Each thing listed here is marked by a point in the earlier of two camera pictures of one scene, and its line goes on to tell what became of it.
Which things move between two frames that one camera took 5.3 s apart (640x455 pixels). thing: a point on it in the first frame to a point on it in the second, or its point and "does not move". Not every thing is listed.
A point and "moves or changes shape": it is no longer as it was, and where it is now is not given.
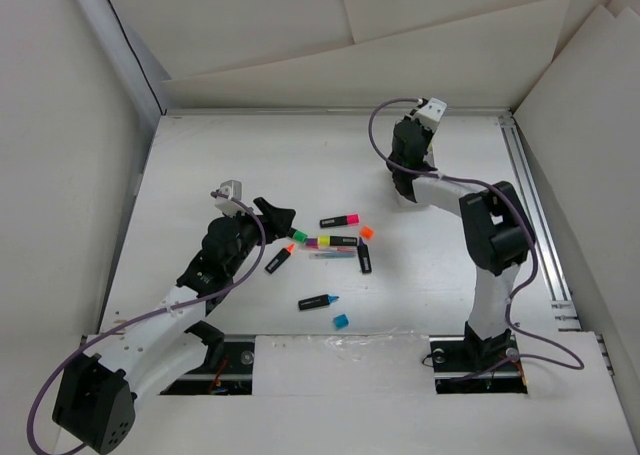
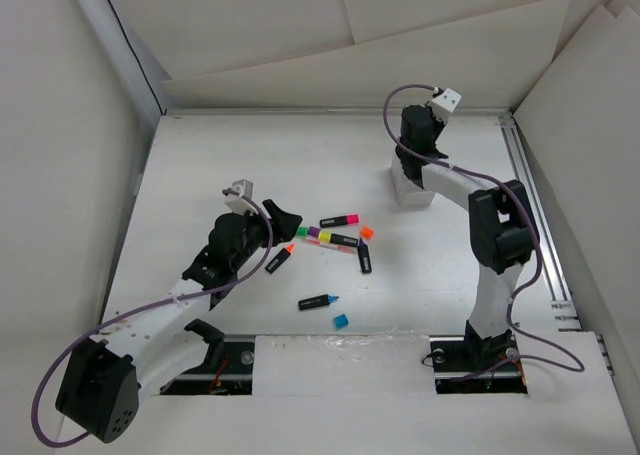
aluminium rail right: (548, 251) does not move
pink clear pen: (328, 248) moves or changes shape
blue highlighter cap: (340, 321) does not move
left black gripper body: (249, 230) does not move
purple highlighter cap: (312, 243) to (314, 231)
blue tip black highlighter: (317, 301) does not move
